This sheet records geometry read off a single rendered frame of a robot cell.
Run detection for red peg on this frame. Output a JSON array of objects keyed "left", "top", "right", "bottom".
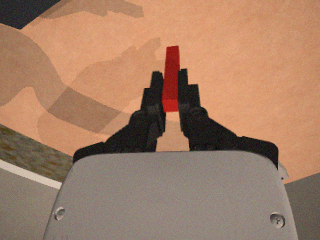
[{"left": 162, "top": 46, "right": 180, "bottom": 112}]

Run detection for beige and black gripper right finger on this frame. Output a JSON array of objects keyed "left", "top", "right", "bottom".
[{"left": 178, "top": 68, "right": 279, "bottom": 170}]

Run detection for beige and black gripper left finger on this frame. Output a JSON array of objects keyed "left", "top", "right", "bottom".
[{"left": 73, "top": 71, "right": 166, "bottom": 163}]

